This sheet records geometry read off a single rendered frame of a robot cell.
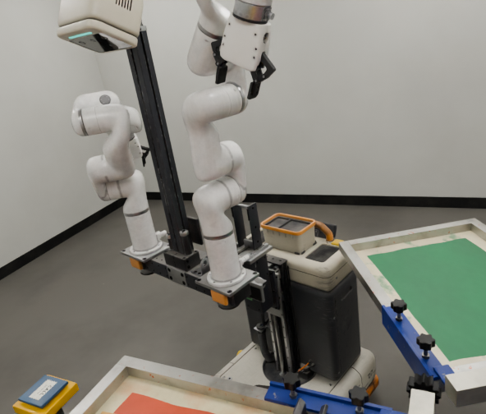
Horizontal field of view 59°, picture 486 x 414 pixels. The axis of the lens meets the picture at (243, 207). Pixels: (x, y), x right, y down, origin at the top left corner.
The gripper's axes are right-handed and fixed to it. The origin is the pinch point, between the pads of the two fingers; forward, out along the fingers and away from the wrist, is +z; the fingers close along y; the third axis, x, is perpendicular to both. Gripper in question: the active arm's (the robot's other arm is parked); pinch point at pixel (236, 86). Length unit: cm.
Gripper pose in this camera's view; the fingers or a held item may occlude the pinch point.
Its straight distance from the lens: 101.2
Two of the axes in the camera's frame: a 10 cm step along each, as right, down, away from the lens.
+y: -8.0, -4.8, 3.6
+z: -2.0, 7.8, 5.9
